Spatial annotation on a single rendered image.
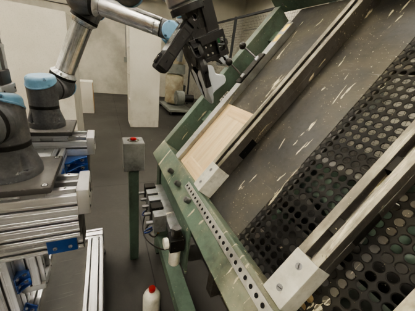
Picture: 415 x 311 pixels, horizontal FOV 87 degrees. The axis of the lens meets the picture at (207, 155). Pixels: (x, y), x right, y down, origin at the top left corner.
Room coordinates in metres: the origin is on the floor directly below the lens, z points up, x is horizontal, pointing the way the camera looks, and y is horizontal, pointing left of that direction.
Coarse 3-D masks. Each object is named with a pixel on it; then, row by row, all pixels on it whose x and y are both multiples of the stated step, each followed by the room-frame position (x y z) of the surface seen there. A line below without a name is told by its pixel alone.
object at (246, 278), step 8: (192, 192) 0.80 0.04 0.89; (200, 200) 0.74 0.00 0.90; (200, 208) 0.70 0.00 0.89; (208, 216) 0.65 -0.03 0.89; (208, 224) 0.62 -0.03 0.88; (216, 224) 0.60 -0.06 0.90; (216, 232) 0.58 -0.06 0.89; (224, 240) 0.54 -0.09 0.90; (224, 248) 0.52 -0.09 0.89; (232, 248) 0.51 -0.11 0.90; (232, 256) 0.49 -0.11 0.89; (232, 264) 0.47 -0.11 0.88; (240, 264) 0.46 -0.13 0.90; (240, 272) 0.44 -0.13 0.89; (248, 272) 0.43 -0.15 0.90; (248, 280) 0.41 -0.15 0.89; (248, 288) 0.40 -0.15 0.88; (256, 288) 0.39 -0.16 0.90; (256, 296) 0.37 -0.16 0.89; (256, 304) 0.36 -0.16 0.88; (264, 304) 0.35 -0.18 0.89
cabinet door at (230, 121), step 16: (224, 112) 1.18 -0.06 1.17; (240, 112) 1.08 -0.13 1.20; (208, 128) 1.17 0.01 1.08; (224, 128) 1.07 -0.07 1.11; (240, 128) 0.99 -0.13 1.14; (208, 144) 1.06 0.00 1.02; (224, 144) 0.97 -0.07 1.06; (192, 160) 1.04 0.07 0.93; (208, 160) 0.96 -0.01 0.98; (192, 176) 0.94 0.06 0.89
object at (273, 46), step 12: (276, 36) 1.37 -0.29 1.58; (288, 36) 1.35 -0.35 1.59; (276, 48) 1.33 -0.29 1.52; (264, 60) 1.30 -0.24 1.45; (252, 72) 1.27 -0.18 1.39; (240, 84) 1.25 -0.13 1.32; (228, 96) 1.23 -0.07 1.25; (216, 108) 1.23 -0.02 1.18; (204, 120) 1.21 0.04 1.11; (192, 144) 1.14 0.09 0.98; (180, 156) 1.11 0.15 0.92
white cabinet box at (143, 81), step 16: (128, 32) 4.99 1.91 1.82; (144, 32) 4.56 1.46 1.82; (128, 48) 4.99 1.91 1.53; (144, 48) 4.56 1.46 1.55; (160, 48) 4.70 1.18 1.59; (128, 64) 4.99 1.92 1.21; (144, 64) 4.57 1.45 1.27; (128, 80) 4.98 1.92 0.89; (144, 80) 4.57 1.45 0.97; (128, 96) 4.98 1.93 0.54; (144, 96) 4.57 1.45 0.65; (128, 112) 4.98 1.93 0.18; (144, 112) 4.57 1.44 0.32
